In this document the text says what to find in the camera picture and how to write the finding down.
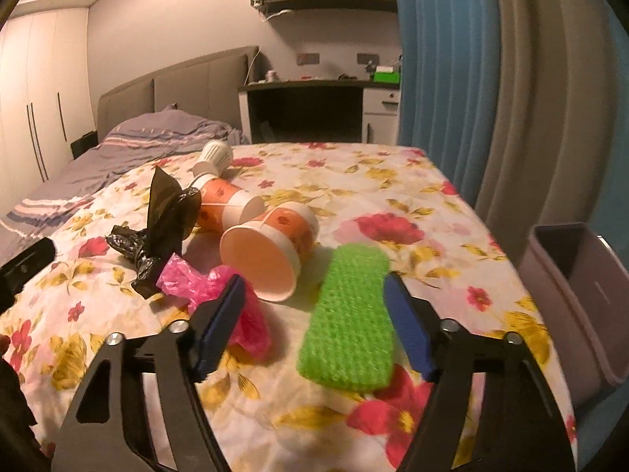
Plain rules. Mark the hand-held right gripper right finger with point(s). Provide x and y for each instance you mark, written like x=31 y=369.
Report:
x=413 y=334

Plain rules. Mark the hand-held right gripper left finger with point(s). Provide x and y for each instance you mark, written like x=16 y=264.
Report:
x=216 y=334

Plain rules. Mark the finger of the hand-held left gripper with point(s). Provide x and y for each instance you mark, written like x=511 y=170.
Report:
x=24 y=265

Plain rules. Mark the pink plastic bag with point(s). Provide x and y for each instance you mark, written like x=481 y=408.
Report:
x=186 y=280

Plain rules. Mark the green knitted cloth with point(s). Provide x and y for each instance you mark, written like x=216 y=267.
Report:
x=349 y=314

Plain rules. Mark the orange paper cup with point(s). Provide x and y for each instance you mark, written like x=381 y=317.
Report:
x=221 y=201
x=260 y=260

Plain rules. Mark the black plastic bag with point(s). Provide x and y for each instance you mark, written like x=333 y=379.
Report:
x=167 y=216

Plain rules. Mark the grey plastic bin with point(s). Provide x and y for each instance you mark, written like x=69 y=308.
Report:
x=575 y=305

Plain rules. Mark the white grid-print paper cup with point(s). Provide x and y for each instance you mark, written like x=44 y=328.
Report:
x=214 y=155

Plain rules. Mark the black nightstand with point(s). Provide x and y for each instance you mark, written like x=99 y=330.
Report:
x=83 y=145

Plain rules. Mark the floral tablecloth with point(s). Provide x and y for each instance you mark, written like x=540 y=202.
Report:
x=368 y=196

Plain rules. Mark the bed with grey blanket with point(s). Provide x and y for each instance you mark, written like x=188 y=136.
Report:
x=123 y=157

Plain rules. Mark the white wardrobe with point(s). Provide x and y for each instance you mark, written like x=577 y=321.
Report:
x=34 y=98

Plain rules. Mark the white drawer cabinet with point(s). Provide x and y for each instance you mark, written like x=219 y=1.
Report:
x=381 y=113

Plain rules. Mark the grey padded headboard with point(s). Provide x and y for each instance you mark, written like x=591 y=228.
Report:
x=196 y=83

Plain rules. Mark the green box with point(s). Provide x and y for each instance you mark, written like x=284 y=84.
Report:
x=387 y=76

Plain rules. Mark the dark-topped desk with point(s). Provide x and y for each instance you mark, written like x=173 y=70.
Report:
x=304 y=84

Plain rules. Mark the blue and grey curtain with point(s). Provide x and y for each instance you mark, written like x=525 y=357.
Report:
x=516 y=83

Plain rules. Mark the grey wall outlet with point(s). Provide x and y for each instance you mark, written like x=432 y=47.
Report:
x=366 y=58
x=307 y=59

